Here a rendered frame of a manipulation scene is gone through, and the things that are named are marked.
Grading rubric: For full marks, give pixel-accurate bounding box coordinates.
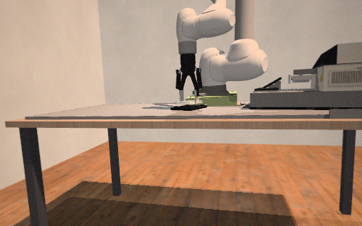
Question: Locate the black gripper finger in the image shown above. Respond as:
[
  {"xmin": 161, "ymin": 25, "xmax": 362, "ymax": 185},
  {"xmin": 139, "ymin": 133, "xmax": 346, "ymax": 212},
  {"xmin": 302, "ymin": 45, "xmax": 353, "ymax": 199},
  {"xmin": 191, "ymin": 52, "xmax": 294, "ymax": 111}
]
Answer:
[
  {"xmin": 187, "ymin": 68, "xmax": 203, "ymax": 103},
  {"xmin": 176, "ymin": 69, "xmax": 187, "ymax": 102}
]

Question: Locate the black rectangular frame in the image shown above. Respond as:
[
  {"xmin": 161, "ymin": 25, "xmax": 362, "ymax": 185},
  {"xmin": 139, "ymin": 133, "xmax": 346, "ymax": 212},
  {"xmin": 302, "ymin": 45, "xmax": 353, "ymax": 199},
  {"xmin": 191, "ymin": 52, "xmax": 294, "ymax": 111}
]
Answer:
[{"xmin": 171, "ymin": 104, "xmax": 207, "ymax": 111}]

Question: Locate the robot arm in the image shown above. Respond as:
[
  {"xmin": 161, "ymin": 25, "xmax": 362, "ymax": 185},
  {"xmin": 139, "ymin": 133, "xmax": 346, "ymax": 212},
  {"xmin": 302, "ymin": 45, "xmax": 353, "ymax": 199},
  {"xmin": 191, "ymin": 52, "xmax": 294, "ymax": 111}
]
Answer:
[{"xmin": 176, "ymin": 0, "xmax": 268, "ymax": 97}]

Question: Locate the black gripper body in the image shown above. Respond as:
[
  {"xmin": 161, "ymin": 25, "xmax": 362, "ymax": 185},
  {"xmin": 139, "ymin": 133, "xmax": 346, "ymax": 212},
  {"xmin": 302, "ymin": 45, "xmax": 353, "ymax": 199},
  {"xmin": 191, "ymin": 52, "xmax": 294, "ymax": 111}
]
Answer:
[{"xmin": 180, "ymin": 53, "xmax": 196, "ymax": 76}]

